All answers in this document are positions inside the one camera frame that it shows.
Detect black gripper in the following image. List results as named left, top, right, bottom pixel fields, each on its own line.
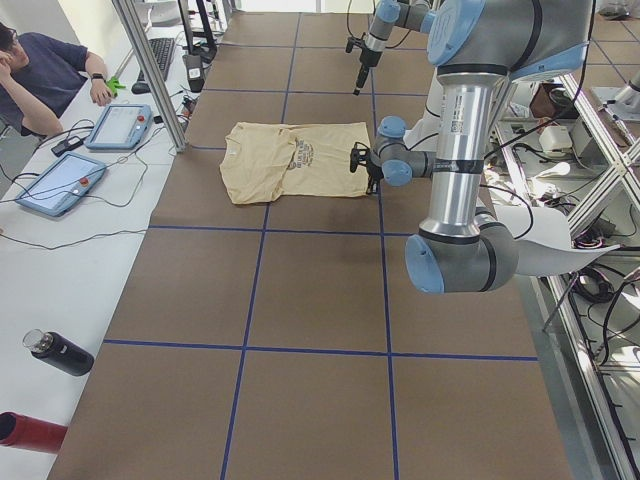
left=353, top=45, right=382, bottom=96
left=366, top=163, right=383, bottom=195

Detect cream long-sleeve printed shirt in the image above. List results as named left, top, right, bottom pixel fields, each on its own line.
left=220, top=122, right=369, bottom=205

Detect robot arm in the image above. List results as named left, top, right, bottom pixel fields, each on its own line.
left=345, top=0, right=435, bottom=96
left=360, top=1, right=595, bottom=294

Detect black keyboard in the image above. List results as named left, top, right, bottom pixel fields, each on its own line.
left=149, top=38, right=176, bottom=81

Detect upper blue teach pendant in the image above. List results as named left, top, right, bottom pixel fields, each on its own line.
left=84, top=104, right=153, bottom=151

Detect blue teach pendant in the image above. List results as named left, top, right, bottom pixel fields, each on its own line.
left=15, top=152, right=107, bottom=217
left=84, top=104, right=153, bottom=151

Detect green plastic object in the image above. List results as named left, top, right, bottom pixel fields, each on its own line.
left=106, top=76, right=125, bottom=98

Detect lower blue teach pendant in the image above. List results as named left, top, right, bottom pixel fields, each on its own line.
left=15, top=152, right=107, bottom=217

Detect person in navy shirt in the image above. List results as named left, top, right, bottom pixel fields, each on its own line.
left=1, top=25, right=114, bottom=138

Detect black bottle with steel cap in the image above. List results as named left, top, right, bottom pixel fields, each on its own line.
left=22, top=329, right=94, bottom=377

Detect red cylindrical bottle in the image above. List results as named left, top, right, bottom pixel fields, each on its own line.
left=1, top=412, right=67, bottom=454

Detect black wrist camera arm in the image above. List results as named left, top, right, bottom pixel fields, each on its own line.
left=345, top=35, right=365, bottom=53
left=349, top=141, right=370, bottom=173

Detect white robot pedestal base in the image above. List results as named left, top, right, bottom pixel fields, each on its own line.
left=404, top=74, right=444, bottom=153

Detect aluminium frame post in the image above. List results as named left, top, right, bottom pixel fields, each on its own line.
left=111, top=0, right=187, bottom=153

